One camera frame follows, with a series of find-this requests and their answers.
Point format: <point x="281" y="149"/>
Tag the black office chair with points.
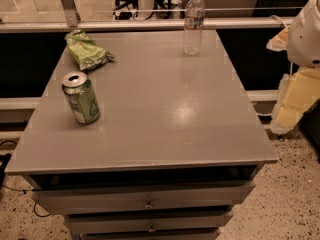
<point x="122" y="9"/>

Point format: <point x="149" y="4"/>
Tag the green soda can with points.
<point x="79" y="93"/>

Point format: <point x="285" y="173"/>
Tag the clear plastic water bottle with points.
<point x="193" y="27"/>

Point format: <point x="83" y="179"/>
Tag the green chip bag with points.
<point x="85" y="51"/>

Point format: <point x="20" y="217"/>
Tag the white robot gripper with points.
<point x="305" y="37"/>

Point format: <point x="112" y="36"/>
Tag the top grey drawer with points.
<point x="143" y="198"/>

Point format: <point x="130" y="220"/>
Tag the grey metal railing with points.
<point x="146" y="25"/>

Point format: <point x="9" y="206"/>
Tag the grey drawer cabinet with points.
<point x="165" y="118"/>

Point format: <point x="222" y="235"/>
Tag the grey drawer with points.
<point x="149" y="222"/>
<point x="143" y="198"/>

